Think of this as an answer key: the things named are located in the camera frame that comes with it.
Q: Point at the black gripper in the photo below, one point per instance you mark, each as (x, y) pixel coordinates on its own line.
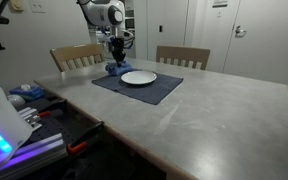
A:
(118, 53)

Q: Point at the blue towel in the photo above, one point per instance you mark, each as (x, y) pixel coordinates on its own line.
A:
(114, 70)

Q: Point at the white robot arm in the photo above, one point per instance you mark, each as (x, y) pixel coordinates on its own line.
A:
(107, 13)

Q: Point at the white round plate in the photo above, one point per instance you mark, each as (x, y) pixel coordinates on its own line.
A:
(139, 77)

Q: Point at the dark blue placemat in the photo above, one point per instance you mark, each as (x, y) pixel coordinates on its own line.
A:
(152, 93)

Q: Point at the wooden chair with slats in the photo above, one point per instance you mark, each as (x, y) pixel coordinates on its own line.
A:
(183, 56)

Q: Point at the blue tissue pack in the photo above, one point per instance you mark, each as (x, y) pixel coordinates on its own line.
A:
(28, 92)

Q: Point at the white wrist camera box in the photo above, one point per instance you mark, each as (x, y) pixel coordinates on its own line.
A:
(105, 37)

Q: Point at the orange handled clamp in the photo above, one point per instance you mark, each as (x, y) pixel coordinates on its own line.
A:
(81, 143)

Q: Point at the aluminium rail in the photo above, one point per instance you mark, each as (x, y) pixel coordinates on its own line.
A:
(34, 157)

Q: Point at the door handle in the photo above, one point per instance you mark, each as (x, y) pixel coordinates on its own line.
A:
(239, 32)

